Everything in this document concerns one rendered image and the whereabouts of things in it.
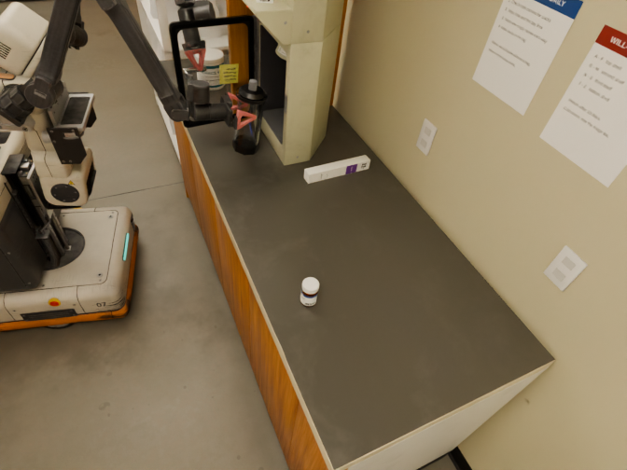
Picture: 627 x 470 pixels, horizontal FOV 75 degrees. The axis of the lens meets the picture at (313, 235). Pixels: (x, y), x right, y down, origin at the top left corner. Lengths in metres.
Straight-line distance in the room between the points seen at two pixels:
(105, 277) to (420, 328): 1.52
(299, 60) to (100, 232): 1.46
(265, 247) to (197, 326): 1.03
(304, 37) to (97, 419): 1.77
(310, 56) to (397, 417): 1.10
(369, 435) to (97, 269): 1.60
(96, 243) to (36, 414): 0.80
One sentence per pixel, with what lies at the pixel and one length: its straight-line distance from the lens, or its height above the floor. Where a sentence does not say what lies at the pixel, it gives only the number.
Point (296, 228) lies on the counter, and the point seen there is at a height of 0.94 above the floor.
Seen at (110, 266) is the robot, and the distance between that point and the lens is 2.24.
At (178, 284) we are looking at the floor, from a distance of 2.44.
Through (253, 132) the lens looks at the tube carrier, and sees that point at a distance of 1.53.
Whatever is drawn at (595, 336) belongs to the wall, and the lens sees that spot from 1.30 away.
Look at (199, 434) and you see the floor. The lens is 2.05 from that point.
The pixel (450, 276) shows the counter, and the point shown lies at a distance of 1.39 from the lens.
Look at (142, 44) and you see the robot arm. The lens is 1.42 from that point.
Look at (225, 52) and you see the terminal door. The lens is 1.68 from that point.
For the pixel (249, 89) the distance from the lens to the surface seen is 1.49.
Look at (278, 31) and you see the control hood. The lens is 1.37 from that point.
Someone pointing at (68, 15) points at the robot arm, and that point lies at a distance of 1.45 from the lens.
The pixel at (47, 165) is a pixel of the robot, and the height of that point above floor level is 0.87.
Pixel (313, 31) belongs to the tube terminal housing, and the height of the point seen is 1.45.
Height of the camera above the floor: 1.94
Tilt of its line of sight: 47 degrees down
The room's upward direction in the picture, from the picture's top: 8 degrees clockwise
